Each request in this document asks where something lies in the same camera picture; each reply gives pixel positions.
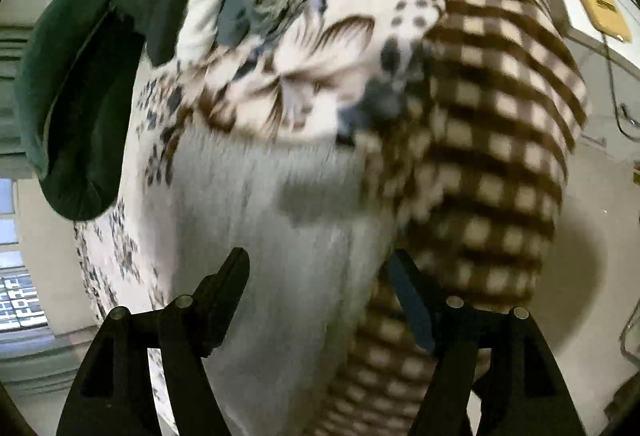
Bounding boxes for brown checkered floral blanket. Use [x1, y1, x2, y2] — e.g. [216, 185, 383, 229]
[74, 0, 590, 436]

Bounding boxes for window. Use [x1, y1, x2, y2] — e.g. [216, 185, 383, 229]
[0, 176, 51, 333]

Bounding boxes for light grey pants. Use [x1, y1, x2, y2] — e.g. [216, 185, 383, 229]
[161, 122, 401, 436]

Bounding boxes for dark green garment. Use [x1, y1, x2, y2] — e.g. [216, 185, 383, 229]
[14, 0, 226, 223]

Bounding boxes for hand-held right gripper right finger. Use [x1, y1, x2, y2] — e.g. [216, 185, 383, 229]
[388, 250, 586, 436]

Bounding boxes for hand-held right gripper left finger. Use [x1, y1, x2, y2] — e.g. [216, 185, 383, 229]
[56, 247, 251, 436]

